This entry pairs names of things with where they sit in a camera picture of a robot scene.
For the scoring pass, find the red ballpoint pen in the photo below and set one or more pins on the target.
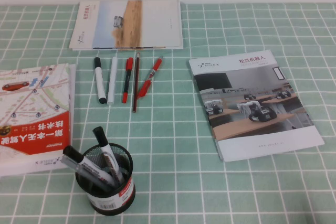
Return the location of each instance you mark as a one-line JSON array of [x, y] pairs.
[[155, 68]]

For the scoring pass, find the red and black pen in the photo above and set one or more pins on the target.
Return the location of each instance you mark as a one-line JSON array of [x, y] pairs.
[[127, 82]]

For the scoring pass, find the plain white pen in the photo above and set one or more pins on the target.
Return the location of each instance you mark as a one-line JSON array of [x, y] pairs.
[[113, 82]]

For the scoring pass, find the grey translucent pen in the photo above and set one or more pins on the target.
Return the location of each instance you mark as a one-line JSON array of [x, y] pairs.
[[71, 165]]

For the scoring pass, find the black mesh pen holder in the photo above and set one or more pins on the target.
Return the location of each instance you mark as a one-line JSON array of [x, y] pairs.
[[110, 203]]

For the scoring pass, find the dark red pencil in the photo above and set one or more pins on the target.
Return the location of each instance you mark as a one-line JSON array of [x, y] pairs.
[[136, 82]]

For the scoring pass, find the white marker with black caps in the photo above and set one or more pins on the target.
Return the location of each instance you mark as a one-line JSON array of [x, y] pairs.
[[99, 82]]

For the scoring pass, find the black capped grey marker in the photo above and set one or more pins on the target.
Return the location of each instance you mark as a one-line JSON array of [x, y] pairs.
[[76, 155], [101, 137]]

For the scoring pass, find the brochure with robot photo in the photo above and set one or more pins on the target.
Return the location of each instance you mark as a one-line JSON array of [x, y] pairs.
[[249, 140]]

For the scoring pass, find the brochure with desert photo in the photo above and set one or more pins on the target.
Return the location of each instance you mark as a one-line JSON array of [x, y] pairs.
[[105, 24]]

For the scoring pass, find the red white map cover book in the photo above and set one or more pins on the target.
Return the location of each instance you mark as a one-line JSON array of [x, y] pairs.
[[34, 108]]

